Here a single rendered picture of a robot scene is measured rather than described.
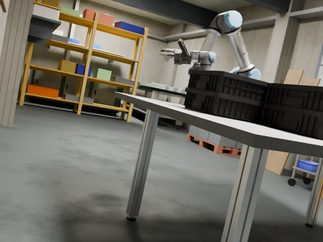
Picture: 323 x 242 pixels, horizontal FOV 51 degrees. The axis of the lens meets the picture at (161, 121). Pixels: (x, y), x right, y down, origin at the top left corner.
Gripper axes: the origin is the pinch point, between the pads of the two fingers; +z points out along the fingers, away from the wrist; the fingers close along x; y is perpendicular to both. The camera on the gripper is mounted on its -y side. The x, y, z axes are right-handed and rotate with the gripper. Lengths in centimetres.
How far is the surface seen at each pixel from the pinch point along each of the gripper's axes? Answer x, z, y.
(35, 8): 254, 218, 56
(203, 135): 250, -41, 255
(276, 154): 167, -142, 215
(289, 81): 254, -159, 145
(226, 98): -59, -41, -2
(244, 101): -55, -51, 1
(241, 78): -51, -48, -10
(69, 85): 400, 252, 264
